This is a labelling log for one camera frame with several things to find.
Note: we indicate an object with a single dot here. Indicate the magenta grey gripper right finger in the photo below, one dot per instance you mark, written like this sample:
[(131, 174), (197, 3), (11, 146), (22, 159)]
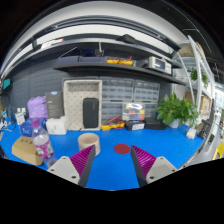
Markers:
[(149, 168)]

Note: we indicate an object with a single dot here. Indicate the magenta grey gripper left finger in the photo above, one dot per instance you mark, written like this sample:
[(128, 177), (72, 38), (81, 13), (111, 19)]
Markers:
[(76, 168)]

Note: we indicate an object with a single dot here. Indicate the clear plastic water bottle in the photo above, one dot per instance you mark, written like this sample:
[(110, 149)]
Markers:
[(42, 143)]

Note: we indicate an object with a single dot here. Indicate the beige cylindrical cup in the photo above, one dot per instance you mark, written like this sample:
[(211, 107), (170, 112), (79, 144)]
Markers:
[(88, 139)]

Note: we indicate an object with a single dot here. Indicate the red round coaster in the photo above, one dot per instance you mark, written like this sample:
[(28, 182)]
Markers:
[(122, 149)]

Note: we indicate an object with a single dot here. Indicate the blue mat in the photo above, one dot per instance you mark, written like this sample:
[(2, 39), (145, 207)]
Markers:
[(110, 170)]

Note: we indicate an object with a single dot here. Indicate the black box with white label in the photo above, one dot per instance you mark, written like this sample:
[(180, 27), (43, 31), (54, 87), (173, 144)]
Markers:
[(135, 125)]

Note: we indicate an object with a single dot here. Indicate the white small box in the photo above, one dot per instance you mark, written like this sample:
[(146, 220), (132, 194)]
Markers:
[(56, 127)]

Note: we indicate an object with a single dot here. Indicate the yellow red multimeter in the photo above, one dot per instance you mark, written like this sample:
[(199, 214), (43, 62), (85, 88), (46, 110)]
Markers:
[(114, 123)]

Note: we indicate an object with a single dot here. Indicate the brown cardboard box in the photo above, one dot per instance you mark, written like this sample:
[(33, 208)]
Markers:
[(24, 149)]

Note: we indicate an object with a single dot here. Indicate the white small object right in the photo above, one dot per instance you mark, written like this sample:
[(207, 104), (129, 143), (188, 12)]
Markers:
[(191, 133)]

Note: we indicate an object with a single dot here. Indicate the clear box with colourful parts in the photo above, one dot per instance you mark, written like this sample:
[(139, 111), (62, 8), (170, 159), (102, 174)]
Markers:
[(133, 111)]

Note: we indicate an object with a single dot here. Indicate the green potted plant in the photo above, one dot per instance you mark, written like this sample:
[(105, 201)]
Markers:
[(173, 108)]

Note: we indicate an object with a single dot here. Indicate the blue small box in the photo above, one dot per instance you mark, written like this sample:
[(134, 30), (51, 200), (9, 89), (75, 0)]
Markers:
[(26, 129)]

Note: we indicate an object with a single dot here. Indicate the black rectangular speaker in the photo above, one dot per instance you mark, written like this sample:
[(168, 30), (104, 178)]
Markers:
[(90, 112)]

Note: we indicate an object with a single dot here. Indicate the dark grey product box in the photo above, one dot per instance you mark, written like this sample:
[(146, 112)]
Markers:
[(54, 102)]

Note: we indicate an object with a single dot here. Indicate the purple plastic bag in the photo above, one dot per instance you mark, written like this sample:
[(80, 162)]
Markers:
[(37, 107)]

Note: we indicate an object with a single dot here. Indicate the white pegboard tray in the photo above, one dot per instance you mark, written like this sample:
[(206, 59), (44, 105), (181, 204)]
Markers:
[(74, 92)]

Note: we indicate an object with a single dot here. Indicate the grey drawer organizer cabinet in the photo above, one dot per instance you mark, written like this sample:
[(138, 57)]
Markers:
[(117, 91)]

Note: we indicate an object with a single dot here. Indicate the white metal rack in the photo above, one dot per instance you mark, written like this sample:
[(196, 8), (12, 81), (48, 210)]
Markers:
[(197, 73)]

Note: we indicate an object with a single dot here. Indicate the grey electronic instrument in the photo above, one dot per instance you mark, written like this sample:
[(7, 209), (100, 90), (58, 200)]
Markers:
[(159, 64)]

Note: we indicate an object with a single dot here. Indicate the yellow tool on shelf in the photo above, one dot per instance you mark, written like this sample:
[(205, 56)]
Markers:
[(120, 61)]

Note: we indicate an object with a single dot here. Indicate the dark wall shelf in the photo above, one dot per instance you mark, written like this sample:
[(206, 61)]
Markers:
[(130, 70)]

